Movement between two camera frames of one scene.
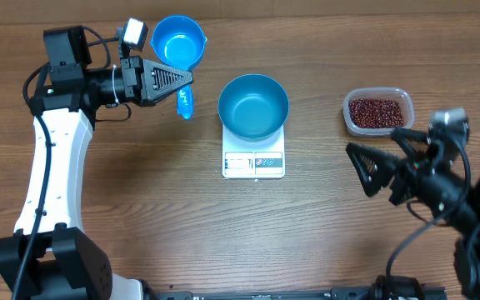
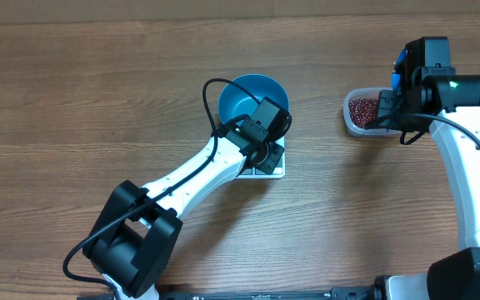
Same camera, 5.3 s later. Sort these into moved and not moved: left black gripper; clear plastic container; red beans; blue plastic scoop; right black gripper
Moved: right black gripper; blue plastic scoop; left black gripper
Not moved: clear plastic container; red beans
